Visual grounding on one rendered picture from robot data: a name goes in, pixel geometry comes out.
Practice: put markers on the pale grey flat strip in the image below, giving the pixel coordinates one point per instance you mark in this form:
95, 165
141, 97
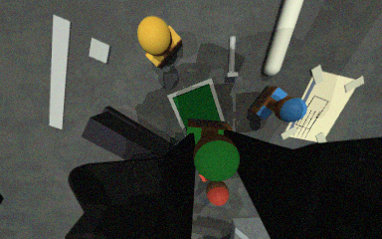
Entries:
60, 49

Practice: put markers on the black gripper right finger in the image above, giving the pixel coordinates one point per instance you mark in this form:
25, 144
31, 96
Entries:
285, 184

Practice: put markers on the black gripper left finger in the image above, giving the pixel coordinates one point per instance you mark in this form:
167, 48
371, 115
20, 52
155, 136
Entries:
168, 180

